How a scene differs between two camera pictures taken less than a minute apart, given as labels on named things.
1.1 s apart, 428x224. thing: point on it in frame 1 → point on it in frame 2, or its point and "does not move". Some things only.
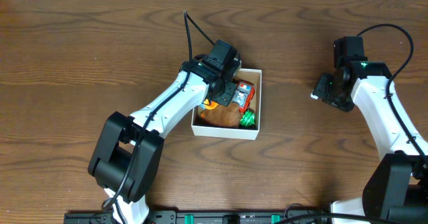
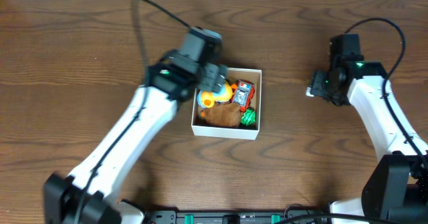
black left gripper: (226, 94) → (212, 77)
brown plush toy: (227, 116) does not move
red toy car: (243, 94) does not move
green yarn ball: (248, 118) does not move
